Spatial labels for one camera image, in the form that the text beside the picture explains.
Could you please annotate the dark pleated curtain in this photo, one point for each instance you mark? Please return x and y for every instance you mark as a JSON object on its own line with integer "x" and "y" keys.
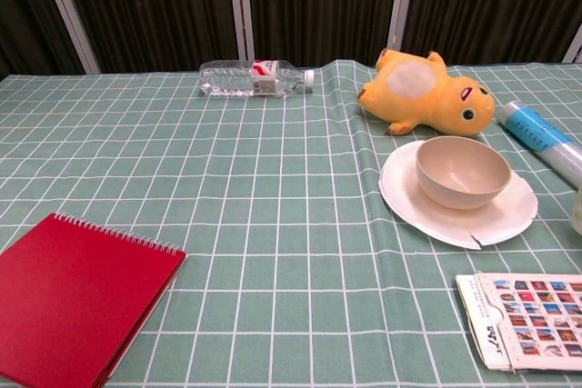
{"x": 318, "y": 2}

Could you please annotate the beige bowl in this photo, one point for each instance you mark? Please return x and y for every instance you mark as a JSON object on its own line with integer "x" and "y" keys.
{"x": 454, "y": 192}

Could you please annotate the white paper plate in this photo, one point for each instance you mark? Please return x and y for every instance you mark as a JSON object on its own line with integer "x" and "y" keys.
{"x": 454, "y": 230}

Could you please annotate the blue and clear roll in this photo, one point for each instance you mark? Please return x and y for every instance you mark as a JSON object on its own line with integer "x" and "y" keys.
{"x": 541, "y": 133}

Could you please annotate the green grid tablecloth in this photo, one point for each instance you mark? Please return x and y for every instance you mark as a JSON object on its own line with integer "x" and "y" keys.
{"x": 273, "y": 224}

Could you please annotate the white metal partition post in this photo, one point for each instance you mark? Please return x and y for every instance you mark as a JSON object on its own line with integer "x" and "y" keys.
{"x": 575, "y": 47}
{"x": 402, "y": 2}
{"x": 68, "y": 11}
{"x": 240, "y": 6}

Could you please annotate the clear plastic water bottle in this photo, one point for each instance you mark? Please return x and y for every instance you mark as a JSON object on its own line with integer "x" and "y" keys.
{"x": 227, "y": 79}

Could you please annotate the printed sticker card pack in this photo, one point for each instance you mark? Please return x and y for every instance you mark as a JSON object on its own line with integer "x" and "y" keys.
{"x": 527, "y": 320}

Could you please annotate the red spiral notebook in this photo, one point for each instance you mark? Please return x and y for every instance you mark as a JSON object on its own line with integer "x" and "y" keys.
{"x": 77, "y": 292}

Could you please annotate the yellow plush toy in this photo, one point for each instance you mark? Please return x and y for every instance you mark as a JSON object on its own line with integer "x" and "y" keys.
{"x": 432, "y": 102}

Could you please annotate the white object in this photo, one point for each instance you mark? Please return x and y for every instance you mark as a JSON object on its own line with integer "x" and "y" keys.
{"x": 579, "y": 215}

